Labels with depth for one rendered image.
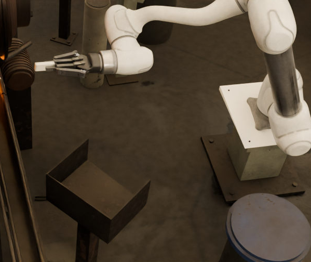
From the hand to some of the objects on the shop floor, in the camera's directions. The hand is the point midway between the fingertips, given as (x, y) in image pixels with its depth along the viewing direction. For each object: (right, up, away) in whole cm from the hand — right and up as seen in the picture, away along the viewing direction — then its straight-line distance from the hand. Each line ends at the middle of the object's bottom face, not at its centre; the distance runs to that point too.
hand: (44, 66), depth 229 cm
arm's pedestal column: (+86, -40, +80) cm, 124 cm away
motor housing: (-25, -27, +73) cm, 82 cm away
